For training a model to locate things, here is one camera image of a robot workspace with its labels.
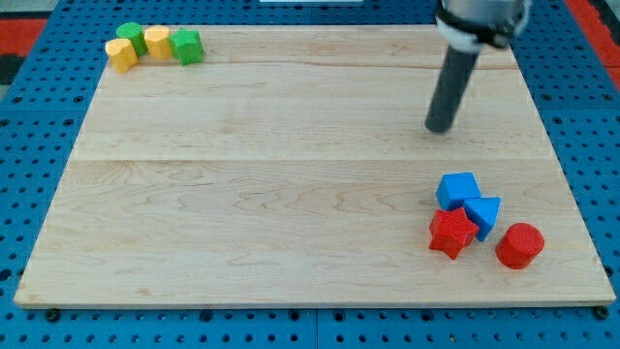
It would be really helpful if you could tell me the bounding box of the green cylinder block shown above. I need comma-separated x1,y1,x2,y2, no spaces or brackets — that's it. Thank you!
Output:
116,21,148,56

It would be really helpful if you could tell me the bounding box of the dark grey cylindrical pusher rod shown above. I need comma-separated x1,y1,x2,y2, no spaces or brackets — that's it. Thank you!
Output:
424,46,479,134

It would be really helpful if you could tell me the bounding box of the blue triangle block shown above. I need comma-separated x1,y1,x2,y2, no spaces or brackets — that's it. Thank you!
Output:
463,197,502,241

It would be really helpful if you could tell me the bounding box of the wooden board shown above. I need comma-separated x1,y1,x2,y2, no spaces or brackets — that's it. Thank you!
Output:
15,25,615,309

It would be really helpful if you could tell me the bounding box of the green star block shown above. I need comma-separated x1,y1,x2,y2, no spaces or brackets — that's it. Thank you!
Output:
170,28,203,66

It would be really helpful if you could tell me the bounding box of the blue cube block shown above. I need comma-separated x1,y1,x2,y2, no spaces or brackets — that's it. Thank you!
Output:
436,173,481,210

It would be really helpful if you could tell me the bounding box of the yellow heart block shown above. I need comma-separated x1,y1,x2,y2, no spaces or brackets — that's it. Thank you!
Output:
105,39,138,74

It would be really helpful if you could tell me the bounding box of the red cylinder block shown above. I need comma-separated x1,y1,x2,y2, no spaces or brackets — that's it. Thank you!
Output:
495,222,545,270

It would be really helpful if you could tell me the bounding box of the red star block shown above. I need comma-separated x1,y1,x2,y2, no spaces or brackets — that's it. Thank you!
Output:
428,207,480,260

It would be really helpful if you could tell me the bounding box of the yellow hexagon block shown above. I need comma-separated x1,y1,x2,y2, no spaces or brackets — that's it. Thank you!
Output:
144,25,171,60

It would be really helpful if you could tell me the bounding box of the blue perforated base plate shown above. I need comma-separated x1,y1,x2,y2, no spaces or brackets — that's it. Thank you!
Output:
1,1,619,348

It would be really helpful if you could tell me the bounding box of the robot arm with grey flange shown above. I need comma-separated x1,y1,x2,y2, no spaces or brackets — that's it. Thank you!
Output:
425,0,532,134

